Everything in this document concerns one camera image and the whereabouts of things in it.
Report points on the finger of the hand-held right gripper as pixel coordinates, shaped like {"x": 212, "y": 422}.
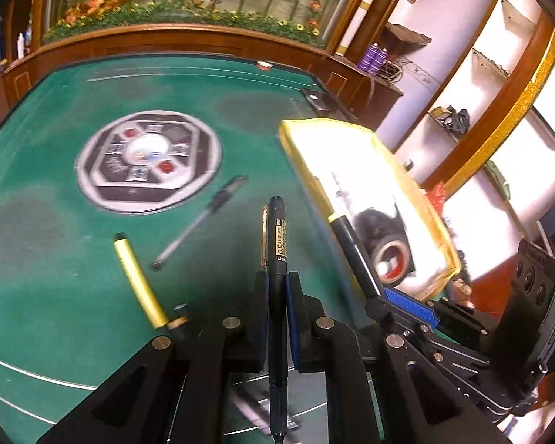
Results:
{"x": 409, "y": 307}
{"x": 377, "y": 312}

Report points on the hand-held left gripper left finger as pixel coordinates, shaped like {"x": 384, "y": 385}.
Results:
{"x": 261, "y": 323}

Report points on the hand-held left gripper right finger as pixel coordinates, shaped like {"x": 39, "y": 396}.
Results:
{"x": 292, "y": 323}

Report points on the black tape roll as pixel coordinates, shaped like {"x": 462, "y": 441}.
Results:
{"x": 388, "y": 249}

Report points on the black pen white label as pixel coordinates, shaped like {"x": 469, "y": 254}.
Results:
{"x": 277, "y": 259}

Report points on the black marker yellow tips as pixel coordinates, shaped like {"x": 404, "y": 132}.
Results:
{"x": 351, "y": 249}

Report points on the white foam tray yellow tape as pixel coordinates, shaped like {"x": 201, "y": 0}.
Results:
{"x": 342, "y": 166}

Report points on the blurred black white pen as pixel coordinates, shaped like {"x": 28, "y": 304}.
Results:
{"x": 254, "y": 409}

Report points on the red plastic bag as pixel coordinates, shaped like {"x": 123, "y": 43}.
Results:
{"x": 435, "y": 196}

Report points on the grey translucent gel pen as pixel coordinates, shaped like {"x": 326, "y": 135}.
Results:
{"x": 199, "y": 222}

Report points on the yellow pen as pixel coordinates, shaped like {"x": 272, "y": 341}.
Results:
{"x": 136, "y": 282}

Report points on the black items on shelf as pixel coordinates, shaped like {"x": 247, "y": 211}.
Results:
{"x": 453, "y": 119}

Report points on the round grey table control panel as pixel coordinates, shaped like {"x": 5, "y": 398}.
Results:
{"x": 148, "y": 162}

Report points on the black phone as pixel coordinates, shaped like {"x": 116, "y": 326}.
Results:
{"x": 319, "y": 99}

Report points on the purple bottles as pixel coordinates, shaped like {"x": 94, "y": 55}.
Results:
{"x": 373, "y": 58}

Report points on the small red white table button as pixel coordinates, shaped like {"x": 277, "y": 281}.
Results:
{"x": 264, "y": 65}

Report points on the rolled white paper scroll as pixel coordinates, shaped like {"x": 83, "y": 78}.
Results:
{"x": 363, "y": 14}

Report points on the small white bottle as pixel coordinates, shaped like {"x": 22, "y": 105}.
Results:
{"x": 21, "y": 45}

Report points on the white curved wall shelf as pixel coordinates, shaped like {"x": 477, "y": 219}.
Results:
{"x": 504, "y": 101}

